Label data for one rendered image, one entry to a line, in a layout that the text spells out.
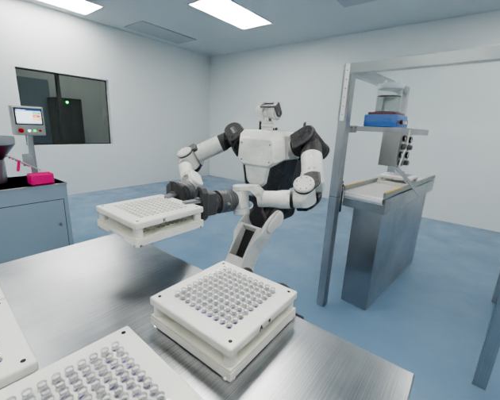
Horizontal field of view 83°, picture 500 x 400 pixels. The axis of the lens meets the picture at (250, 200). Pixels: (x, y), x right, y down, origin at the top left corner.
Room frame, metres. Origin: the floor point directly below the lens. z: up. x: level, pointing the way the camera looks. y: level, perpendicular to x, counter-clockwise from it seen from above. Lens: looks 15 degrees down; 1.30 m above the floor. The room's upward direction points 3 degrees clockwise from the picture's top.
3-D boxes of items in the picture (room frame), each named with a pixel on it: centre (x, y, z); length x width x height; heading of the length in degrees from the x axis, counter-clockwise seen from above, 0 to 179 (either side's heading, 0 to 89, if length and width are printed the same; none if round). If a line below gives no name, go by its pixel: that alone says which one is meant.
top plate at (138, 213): (0.89, 0.33, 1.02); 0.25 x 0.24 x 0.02; 51
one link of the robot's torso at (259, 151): (1.43, -0.11, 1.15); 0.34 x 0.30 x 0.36; 51
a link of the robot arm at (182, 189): (1.11, 0.29, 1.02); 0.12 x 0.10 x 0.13; 173
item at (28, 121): (2.55, 1.98, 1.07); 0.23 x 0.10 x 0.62; 142
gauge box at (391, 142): (1.81, -0.90, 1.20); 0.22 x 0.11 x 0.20; 136
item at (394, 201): (2.32, -1.21, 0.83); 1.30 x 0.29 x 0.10; 136
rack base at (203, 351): (0.58, 0.05, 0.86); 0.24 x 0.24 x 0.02; 53
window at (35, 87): (4.98, 3.16, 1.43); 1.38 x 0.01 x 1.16; 142
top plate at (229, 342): (0.58, 0.05, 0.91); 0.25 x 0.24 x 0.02; 53
